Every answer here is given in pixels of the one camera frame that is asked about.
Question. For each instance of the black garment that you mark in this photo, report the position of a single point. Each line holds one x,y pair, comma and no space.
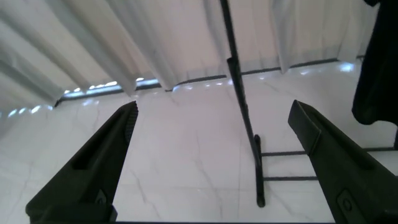
379,77

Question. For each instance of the black clothes rack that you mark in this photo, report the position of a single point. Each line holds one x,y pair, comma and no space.
237,84

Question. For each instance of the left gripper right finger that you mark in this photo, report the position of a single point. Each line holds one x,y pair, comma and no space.
357,174

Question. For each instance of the white curtain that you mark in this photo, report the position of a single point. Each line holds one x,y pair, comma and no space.
140,37

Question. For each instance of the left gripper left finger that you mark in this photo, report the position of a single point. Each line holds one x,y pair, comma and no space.
90,168

